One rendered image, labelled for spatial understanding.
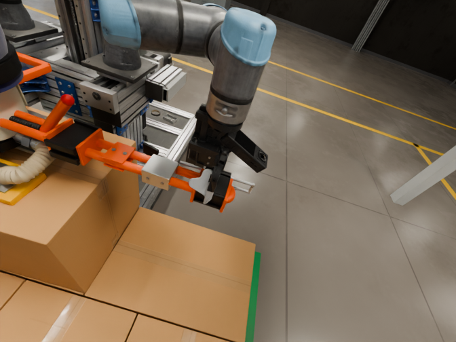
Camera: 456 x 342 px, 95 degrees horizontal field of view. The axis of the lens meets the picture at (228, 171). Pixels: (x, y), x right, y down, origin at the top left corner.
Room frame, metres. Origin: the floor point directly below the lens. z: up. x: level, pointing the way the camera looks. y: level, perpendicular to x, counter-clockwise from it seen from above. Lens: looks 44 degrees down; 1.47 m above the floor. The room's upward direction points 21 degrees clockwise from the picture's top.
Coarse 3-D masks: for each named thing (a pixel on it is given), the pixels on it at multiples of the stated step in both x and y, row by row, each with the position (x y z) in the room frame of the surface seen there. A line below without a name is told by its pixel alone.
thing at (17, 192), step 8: (0, 160) 0.27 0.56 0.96; (40, 176) 0.26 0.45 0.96; (0, 184) 0.21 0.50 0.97; (16, 184) 0.22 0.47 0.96; (24, 184) 0.23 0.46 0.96; (32, 184) 0.24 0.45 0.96; (0, 192) 0.19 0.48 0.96; (8, 192) 0.20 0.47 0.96; (16, 192) 0.21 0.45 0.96; (24, 192) 0.22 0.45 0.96; (0, 200) 0.18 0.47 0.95; (8, 200) 0.18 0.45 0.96; (16, 200) 0.19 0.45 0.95
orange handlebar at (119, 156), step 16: (32, 64) 0.56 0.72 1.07; (48, 64) 0.58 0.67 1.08; (16, 112) 0.34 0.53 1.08; (16, 128) 0.29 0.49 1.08; (32, 128) 0.31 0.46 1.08; (96, 144) 0.34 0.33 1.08; (112, 144) 0.35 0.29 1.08; (112, 160) 0.30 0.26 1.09; (128, 160) 0.34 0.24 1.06; (144, 160) 0.34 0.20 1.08; (192, 176) 0.35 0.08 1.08
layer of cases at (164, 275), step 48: (144, 240) 0.37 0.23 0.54; (192, 240) 0.45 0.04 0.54; (240, 240) 0.54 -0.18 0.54; (0, 288) 0.06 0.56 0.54; (48, 288) 0.11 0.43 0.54; (96, 288) 0.15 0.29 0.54; (144, 288) 0.21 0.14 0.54; (192, 288) 0.26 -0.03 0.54; (240, 288) 0.33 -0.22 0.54; (0, 336) -0.03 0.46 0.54; (48, 336) 0.00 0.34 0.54; (96, 336) 0.04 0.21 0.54; (144, 336) 0.08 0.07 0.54; (192, 336) 0.12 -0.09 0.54; (240, 336) 0.17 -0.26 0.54
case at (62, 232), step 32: (96, 160) 0.39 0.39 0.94; (32, 192) 0.23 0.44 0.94; (64, 192) 0.26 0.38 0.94; (96, 192) 0.30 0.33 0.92; (128, 192) 0.45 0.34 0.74; (0, 224) 0.14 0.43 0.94; (32, 224) 0.16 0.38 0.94; (64, 224) 0.18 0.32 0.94; (96, 224) 0.26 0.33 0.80; (0, 256) 0.12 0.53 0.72; (32, 256) 0.12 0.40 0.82; (64, 256) 0.14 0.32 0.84; (96, 256) 0.22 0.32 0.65
